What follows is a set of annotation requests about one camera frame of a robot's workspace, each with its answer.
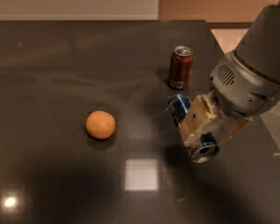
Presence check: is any red soda can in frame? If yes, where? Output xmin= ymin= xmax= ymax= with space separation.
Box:
xmin=168 ymin=46 xmax=194 ymax=90

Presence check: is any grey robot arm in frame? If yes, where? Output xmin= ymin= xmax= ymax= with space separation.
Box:
xmin=178 ymin=2 xmax=280 ymax=150

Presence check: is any orange fruit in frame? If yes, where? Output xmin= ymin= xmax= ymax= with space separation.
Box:
xmin=85 ymin=111 xmax=116 ymax=139

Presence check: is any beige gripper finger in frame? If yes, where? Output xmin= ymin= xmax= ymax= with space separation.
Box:
xmin=215 ymin=117 xmax=253 ymax=144
xmin=178 ymin=93 xmax=223 ymax=147

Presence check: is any blue silver redbull can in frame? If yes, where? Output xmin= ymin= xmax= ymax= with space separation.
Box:
xmin=167 ymin=93 xmax=219 ymax=163

